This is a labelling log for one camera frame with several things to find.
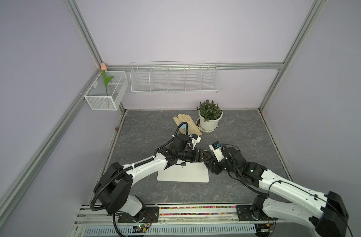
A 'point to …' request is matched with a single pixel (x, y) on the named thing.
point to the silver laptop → (185, 171)
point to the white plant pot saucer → (198, 126)
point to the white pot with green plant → (209, 114)
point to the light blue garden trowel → (183, 126)
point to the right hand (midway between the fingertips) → (208, 158)
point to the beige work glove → (192, 128)
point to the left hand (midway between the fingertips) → (207, 159)
